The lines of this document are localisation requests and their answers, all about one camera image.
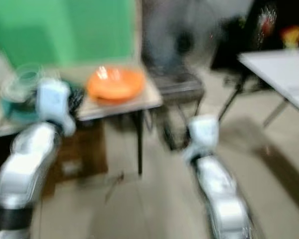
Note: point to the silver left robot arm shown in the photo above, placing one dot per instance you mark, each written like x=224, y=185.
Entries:
x=25, y=167

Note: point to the red and yellow ornament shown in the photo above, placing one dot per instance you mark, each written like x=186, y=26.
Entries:
x=293, y=37

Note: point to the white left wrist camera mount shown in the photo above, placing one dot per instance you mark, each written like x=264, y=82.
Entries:
x=54, y=102

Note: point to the red sparkly decoration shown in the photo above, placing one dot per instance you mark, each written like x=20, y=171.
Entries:
x=266, y=22

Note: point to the orange bowl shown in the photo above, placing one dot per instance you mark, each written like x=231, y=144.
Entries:
x=115, y=83

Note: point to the grey chair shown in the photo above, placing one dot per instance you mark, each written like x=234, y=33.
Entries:
x=169, y=45

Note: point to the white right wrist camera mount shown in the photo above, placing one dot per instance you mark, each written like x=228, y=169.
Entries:
x=204, y=130

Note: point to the green backdrop screen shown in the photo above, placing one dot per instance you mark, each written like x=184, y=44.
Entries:
x=65, y=30

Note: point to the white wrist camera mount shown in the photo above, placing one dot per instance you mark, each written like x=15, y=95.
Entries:
x=204, y=130
x=54, y=102

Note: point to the beige table with black legs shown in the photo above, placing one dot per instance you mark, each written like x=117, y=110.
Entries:
x=119, y=107

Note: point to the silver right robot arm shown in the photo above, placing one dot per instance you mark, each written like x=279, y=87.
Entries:
x=222, y=194

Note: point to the white folding table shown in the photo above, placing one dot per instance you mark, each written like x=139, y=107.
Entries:
x=281, y=72

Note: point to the teal plate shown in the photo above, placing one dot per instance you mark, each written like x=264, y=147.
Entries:
x=20, y=112

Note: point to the brown cardboard box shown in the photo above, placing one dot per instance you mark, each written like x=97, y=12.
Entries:
x=72, y=159

